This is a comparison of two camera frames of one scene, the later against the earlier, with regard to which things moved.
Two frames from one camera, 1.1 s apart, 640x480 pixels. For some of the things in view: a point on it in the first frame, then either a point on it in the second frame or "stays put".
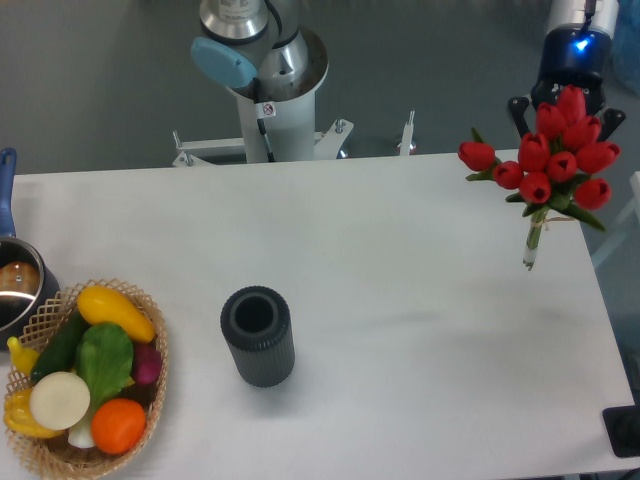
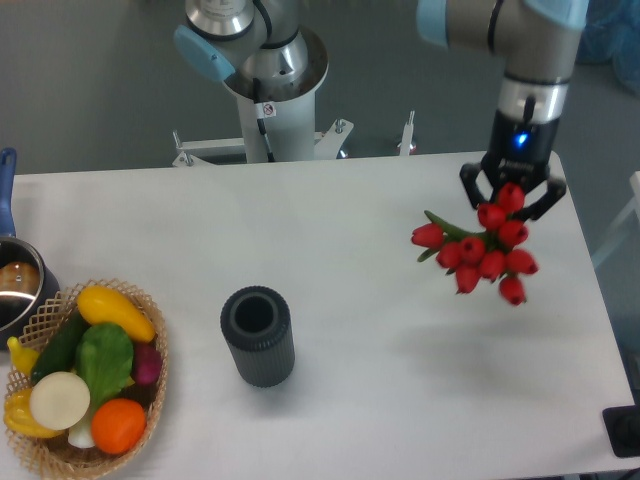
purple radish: [147, 363] stays put
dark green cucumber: [61, 352] stays put
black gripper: [576, 55] → [518, 152]
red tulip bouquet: [551, 165] → [491, 254]
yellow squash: [99, 305] stays put
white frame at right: [634, 179] stays put
